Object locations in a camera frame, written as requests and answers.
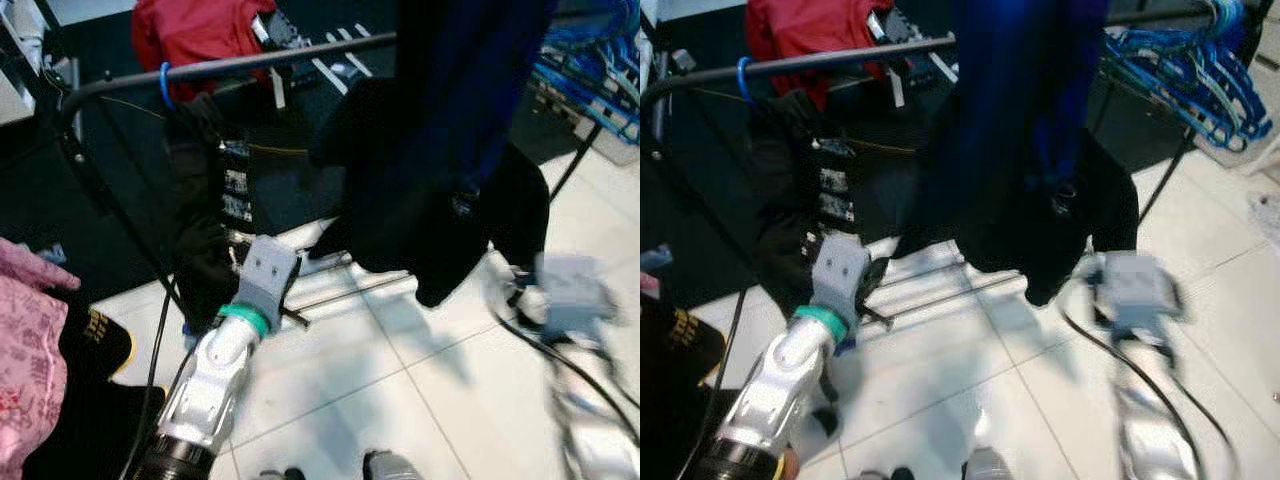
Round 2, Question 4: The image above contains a blue hanger bundle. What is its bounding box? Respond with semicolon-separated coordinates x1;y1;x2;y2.
530;0;641;146
1100;0;1276;151

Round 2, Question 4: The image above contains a black garment with white labels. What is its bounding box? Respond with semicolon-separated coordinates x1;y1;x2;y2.
745;92;866;321
160;92;263;339

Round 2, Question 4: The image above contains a black printed T-shirt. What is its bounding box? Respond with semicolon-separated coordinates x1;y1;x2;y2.
310;80;551;309
893;130;1141;309

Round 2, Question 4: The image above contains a grey robot right leg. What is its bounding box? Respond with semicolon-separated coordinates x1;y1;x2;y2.
362;450;426;480
965;447;1016;480

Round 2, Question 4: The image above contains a dark navy hanging garment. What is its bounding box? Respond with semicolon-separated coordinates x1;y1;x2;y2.
940;0;1113;206
393;0;558;196

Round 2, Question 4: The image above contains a red garment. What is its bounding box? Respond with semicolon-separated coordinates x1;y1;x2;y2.
745;0;881;111
132;0;276;101

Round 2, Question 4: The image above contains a white cabinet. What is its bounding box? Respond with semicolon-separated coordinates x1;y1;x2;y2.
0;0;51;126

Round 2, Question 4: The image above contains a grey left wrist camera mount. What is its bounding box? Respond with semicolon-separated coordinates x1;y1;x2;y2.
810;233;871;321
233;234;302;319

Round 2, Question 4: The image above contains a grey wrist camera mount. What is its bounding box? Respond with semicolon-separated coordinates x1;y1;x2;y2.
233;234;302;319
1085;252;1181;331
530;255;613;336
810;233;871;321

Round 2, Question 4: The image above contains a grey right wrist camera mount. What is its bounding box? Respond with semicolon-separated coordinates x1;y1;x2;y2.
530;255;613;336
1085;252;1181;331

